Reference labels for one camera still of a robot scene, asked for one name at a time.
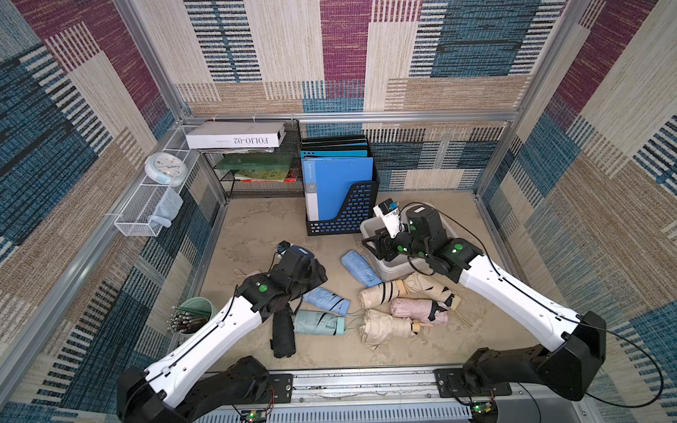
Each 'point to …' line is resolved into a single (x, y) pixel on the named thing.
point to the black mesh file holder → (356, 212)
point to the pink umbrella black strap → (427, 310)
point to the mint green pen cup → (190, 315)
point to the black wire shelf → (259, 172)
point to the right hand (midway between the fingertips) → (369, 234)
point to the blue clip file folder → (327, 182)
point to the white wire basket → (133, 220)
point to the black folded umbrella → (283, 332)
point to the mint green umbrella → (317, 321)
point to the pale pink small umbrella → (239, 272)
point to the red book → (292, 177)
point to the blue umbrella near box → (360, 268)
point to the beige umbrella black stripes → (383, 293)
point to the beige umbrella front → (377, 327)
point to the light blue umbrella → (325, 299)
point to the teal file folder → (336, 153)
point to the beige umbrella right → (431, 287)
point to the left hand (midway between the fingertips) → (319, 272)
